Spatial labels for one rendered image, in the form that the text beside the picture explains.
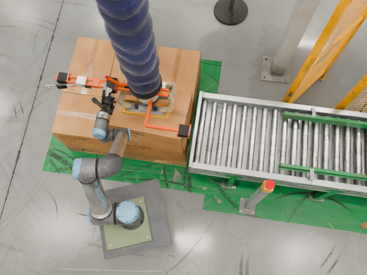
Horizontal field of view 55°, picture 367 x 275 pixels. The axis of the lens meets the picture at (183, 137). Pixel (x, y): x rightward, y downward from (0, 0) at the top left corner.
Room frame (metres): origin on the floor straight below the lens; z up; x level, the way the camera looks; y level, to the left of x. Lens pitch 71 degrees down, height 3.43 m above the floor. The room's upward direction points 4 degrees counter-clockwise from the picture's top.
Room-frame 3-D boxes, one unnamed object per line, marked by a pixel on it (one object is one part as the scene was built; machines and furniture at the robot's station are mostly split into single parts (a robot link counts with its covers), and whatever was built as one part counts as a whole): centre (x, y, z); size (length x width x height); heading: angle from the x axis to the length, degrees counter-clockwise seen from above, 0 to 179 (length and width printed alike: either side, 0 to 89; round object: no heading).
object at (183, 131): (0.81, -0.01, 1.24); 0.09 x 0.08 x 0.05; 167
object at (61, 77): (1.26, 0.81, 1.24); 0.08 x 0.07 x 0.05; 77
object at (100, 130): (0.86, 0.55, 1.24); 0.12 x 0.09 x 0.10; 167
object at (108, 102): (1.03, 0.50, 1.24); 0.12 x 0.09 x 0.08; 167
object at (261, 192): (0.45, -0.57, 0.50); 0.07 x 0.07 x 1.00; 78
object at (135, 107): (1.03, 0.25, 1.14); 0.34 x 0.10 x 0.05; 77
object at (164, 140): (1.12, 0.25, 0.74); 0.60 x 0.40 x 0.40; 74
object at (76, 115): (1.49, 0.47, 0.34); 1.20 x 1.00 x 0.40; 78
